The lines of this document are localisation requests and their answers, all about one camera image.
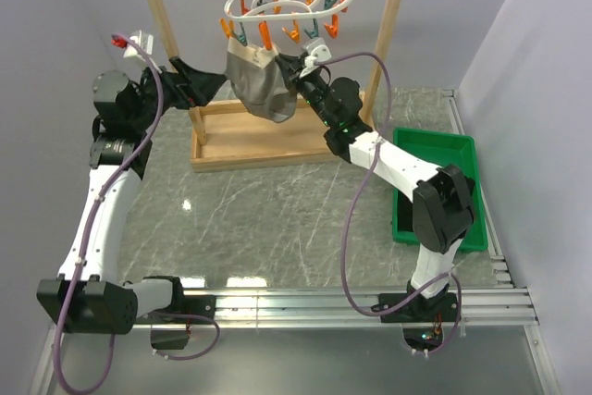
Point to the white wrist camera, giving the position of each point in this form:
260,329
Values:
315,52
142,39

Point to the green plastic bin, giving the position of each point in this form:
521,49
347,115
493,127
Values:
442,149

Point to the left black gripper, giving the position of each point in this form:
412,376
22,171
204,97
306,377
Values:
200,88

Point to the teal clip front right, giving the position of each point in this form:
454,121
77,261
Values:
313,31

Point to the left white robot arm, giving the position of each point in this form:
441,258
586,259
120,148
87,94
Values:
85,296

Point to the aluminium mounting rail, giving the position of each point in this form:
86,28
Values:
312,342

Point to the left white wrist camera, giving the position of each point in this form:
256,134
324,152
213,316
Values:
142,39

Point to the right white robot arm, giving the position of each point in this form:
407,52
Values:
431,278

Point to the wooden hanging rack frame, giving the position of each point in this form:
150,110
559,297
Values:
225,136

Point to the black garment in bin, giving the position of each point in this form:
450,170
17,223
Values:
437,204

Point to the taupe underwear beige waistband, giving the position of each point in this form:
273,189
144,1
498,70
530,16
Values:
257,81

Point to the teal clip front left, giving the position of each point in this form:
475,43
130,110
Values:
240,34

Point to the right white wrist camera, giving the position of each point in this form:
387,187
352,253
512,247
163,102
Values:
315,52

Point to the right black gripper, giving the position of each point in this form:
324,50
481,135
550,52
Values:
292,67

